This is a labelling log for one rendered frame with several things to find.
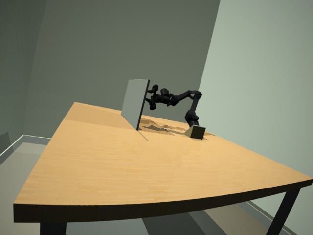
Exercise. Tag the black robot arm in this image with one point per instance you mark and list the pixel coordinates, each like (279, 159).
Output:
(191, 117)

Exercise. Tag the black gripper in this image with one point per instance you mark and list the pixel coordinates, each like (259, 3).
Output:
(156, 97)

